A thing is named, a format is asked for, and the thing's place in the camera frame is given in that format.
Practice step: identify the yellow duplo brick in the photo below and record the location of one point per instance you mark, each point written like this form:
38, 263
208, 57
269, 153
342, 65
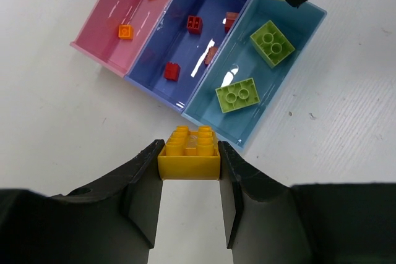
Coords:
190, 155

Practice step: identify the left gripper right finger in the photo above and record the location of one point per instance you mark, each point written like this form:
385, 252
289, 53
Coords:
268, 222

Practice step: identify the light blue container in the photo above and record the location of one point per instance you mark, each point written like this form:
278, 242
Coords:
250, 66

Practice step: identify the pink container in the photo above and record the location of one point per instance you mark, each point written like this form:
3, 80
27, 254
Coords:
98, 38

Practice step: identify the orange lego in pink bin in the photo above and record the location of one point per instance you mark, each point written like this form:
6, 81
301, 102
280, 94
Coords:
125, 32

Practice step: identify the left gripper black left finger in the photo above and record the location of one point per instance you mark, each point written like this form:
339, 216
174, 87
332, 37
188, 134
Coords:
110, 220

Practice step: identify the dark blue container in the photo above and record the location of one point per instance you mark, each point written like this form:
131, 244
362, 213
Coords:
170, 41

